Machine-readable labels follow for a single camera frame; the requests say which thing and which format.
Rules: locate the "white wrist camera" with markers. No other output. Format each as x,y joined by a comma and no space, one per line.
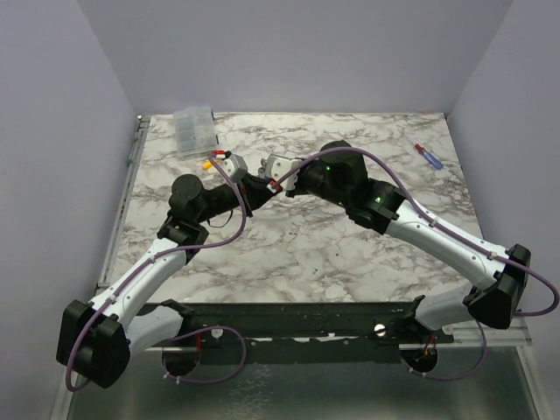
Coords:
276,166
235,167

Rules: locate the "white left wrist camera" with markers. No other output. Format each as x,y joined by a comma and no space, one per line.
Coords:
235,167

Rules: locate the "clear plastic parts box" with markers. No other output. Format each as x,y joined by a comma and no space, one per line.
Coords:
194,131

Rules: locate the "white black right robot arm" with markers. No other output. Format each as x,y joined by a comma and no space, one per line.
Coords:
495,275

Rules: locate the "red blue screwdriver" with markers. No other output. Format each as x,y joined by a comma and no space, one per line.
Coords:
430,158

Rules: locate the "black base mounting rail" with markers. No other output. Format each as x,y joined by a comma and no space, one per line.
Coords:
304,333

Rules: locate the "aluminium extrusion frame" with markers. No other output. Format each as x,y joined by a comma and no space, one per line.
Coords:
63,398

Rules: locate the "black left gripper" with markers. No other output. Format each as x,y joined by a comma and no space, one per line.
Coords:
253,191

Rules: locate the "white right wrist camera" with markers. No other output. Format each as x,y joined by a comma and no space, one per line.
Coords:
276,166

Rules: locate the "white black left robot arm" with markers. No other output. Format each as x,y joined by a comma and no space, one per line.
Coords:
98,338

